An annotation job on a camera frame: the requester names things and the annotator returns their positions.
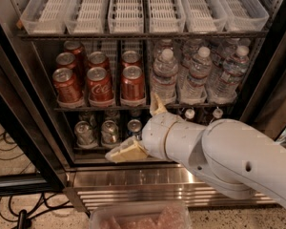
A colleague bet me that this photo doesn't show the water bottle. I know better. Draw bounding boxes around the water bottle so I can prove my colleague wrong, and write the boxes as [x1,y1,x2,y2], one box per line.
[209,38,239,82]
[178,39,204,87]
[211,46,249,98]
[181,47,213,100]
[151,49,178,104]
[153,39,174,58]

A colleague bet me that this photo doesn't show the clear bin far left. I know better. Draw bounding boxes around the clear bin far left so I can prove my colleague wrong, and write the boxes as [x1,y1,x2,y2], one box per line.
[20,0,71,34]

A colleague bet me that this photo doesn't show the black cables on floor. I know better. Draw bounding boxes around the black cables on floor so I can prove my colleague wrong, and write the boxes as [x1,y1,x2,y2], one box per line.
[0,131,74,229]

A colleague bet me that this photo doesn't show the silver can bottom left back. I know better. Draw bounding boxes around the silver can bottom left back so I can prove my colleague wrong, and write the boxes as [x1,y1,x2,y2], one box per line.
[78,111,97,128]

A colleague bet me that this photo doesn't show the dark drink bottle left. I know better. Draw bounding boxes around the dark drink bottle left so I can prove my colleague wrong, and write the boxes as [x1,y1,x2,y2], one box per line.
[184,109,195,121]

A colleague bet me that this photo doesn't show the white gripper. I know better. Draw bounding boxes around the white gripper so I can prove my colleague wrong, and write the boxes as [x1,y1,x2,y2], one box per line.
[104,92,186,164]

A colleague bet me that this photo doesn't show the red Coca-Cola can front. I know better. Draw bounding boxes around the red Coca-Cola can front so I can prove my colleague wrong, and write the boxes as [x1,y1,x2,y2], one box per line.
[87,67,113,102]

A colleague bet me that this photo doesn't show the red can column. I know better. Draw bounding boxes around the red can column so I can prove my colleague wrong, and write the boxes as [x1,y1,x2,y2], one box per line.
[121,66,144,101]
[88,52,110,72]
[121,51,141,69]

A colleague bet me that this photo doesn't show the dark drink bottle right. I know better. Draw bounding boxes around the dark drink bottle right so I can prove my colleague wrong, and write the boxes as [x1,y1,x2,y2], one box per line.
[211,108,223,122]

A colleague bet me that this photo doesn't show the silver can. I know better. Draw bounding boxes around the silver can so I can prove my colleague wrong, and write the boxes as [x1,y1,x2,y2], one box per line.
[78,111,97,128]
[101,120,119,144]
[74,121,95,145]
[104,110,120,124]

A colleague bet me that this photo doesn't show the stainless steel glass-door fridge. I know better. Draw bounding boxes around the stainless steel glass-door fridge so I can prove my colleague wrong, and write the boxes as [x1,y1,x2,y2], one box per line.
[0,0,286,212]

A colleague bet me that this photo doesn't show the clear plastic container on floor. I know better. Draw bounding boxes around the clear plastic container on floor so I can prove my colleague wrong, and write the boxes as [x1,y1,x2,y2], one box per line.
[89,200,193,229]

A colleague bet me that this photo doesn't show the water bottle back right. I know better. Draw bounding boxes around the water bottle back right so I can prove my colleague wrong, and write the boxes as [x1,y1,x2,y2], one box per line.
[209,38,239,82]

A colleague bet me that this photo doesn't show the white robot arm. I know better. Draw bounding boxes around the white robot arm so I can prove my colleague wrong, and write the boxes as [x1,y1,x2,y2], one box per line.
[106,93,286,209]

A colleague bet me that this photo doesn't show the water bottle front left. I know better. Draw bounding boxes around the water bottle front left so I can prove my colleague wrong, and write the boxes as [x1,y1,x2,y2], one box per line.
[151,49,178,104]

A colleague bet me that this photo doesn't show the red can left back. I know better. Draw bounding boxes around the red can left back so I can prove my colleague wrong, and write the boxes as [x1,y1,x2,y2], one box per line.
[64,41,87,68]

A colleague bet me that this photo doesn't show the water bottle front middle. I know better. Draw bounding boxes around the water bottle front middle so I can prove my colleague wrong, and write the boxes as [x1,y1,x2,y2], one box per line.
[181,47,213,100]

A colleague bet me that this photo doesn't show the clear bin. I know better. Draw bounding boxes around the clear bin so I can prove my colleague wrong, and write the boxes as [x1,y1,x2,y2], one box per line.
[181,0,228,32]
[20,0,71,34]
[64,0,109,34]
[147,0,185,33]
[108,0,144,33]
[219,0,269,31]

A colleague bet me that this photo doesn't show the red can left middle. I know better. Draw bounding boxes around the red can left middle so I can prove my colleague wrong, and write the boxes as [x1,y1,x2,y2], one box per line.
[55,52,78,72]

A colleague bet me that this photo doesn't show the dark drink bottle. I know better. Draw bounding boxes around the dark drink bottle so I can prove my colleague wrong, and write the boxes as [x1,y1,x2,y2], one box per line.
[211,108,223,122]
[184,109,195,121]

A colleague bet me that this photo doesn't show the clear bin far right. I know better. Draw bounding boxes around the clear bin far right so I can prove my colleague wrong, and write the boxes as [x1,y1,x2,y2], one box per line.
[219,0,269,31]

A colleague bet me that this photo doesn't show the water bottle back left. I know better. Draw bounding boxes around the water bottle back left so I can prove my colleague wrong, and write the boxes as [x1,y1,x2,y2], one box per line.
[153,39,174,58]

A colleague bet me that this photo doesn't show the water bottle front right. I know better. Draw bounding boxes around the water bottle front right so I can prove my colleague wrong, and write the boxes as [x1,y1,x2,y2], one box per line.
[211,46,249,98]

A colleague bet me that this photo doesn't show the water bottle back middle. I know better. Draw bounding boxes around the water bottle back middle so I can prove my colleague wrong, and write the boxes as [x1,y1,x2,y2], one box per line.
[178,39,204,87]

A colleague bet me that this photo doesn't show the red can front left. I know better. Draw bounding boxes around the red can front left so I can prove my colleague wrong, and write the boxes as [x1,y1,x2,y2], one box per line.
[52,68,83,103]

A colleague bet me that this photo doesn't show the open left fridge door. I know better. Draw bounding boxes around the open left fridge door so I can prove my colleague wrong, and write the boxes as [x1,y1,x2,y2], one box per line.
[0,25,66,196]

